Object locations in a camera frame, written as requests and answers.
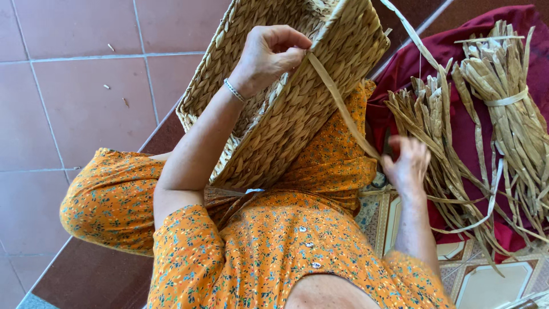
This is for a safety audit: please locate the dark red cloth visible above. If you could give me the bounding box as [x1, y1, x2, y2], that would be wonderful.
[366, 4, 549, 264]

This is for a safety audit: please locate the tied bundle of dried straw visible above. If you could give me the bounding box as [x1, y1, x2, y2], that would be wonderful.
[451, 19, 549, 243]

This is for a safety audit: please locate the woven straw basket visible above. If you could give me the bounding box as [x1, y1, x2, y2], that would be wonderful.
[176, 0, 391, 190]

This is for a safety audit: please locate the silver bracelet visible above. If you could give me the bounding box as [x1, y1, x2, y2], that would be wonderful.
[223, 78, 250, 104]

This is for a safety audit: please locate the pale curved straw strip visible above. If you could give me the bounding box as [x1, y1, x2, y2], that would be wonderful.
[431, 139, 506, 235]

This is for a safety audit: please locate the patterned floor mat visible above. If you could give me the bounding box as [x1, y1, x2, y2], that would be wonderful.
[355, 172, 549, 309]

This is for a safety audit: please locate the orange floral dress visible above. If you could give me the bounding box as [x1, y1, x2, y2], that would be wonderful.
[59, 79, 456, 309]

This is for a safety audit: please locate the loose bundle of dried straw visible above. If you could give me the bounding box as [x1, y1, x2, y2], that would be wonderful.
[383, 58, 522, 277]

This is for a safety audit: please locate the person's left hand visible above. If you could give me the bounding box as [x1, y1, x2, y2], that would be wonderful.
[227, 25, 313, 102]

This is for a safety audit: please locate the long dried straw strand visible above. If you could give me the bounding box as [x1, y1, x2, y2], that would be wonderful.
[379, 0, 447, 74]

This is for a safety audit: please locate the pale straw tie band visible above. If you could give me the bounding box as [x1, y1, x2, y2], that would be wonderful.
[484, 85, 531, 108]

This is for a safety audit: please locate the person's right hand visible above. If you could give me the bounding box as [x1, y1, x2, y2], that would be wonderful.
[381, 135, 431, 199]

